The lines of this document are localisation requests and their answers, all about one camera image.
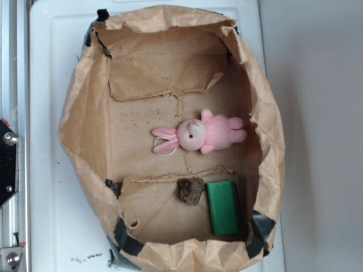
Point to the pink plush bunny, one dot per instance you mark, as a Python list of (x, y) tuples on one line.
[(207, 134)]

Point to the brown rock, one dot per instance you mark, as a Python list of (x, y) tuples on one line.
[(190, 190)]

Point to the green rectangular block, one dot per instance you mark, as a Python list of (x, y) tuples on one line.
[(222, 207)]

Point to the white plastic tray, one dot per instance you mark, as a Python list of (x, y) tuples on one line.
[(65, 233)]

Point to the black mounting bracket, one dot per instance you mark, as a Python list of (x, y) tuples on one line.
[(9, 163)]

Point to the aluminium frame rail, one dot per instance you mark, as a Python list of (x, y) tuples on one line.
[(15, 225)]

